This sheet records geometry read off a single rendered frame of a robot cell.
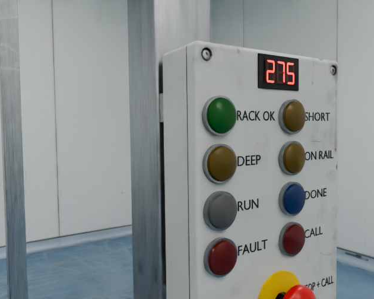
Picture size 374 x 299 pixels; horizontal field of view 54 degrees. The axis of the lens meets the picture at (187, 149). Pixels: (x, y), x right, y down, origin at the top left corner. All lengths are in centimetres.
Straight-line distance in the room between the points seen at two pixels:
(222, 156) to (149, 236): 12
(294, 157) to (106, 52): 381
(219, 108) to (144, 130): 10
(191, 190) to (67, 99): 362
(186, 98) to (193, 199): 8
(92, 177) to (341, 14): 282
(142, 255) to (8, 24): 117
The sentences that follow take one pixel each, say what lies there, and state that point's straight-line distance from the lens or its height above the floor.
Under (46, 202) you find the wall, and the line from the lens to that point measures 387.
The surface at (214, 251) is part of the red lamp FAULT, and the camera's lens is 28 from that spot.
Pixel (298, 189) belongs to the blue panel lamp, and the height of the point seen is 110.
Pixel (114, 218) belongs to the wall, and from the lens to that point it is 413.
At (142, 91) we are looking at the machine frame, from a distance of 34.
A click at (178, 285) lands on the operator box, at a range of 32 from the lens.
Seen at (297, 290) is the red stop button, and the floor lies 102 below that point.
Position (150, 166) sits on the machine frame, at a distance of 33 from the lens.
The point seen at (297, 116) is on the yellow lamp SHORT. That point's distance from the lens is 33.
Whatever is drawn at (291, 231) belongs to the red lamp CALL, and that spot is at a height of 106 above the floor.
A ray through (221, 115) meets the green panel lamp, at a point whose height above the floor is 116.
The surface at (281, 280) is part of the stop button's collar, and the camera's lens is 35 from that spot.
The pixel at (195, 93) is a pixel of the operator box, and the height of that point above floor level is 117.
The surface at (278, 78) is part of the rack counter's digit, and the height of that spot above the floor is 119.
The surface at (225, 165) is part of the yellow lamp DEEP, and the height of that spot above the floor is 112.
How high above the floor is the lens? 115
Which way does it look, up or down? 3 degrees down
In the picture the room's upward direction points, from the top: 1 degrees counter-clockwise
